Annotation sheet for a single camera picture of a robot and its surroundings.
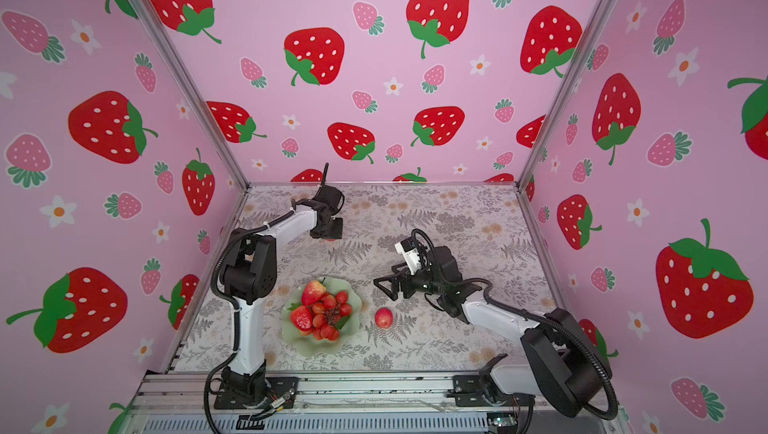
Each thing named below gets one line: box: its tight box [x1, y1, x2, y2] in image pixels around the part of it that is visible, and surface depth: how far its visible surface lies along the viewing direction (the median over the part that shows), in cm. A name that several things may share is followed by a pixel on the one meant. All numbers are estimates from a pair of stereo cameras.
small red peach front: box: [375, 308, 393, 329], surface depth 85 cm
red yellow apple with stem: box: [302, 277, 327, 306], surface depth 85 cm
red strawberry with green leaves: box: [287, 302, 313, 332], surface depth 82 cm
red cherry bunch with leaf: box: [312, 291, 353, 341], surface depth 84 cm
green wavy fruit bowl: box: [282, 276, 362, 357], surface depth 85 cm
